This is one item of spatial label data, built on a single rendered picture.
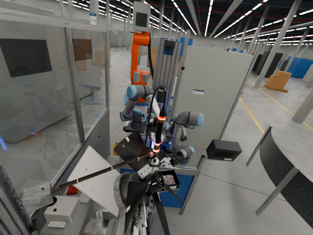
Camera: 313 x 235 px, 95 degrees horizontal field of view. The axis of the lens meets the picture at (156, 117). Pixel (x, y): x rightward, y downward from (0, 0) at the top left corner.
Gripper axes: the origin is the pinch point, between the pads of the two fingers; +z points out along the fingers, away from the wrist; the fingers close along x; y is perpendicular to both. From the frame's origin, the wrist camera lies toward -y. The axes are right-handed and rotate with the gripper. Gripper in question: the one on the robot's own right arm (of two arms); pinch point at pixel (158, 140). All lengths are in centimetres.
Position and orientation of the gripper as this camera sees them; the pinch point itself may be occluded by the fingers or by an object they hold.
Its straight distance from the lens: 90.8
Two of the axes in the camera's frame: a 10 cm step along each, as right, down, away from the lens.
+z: 1.7, 4.9, -8.6
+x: -9.8, -0.3, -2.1
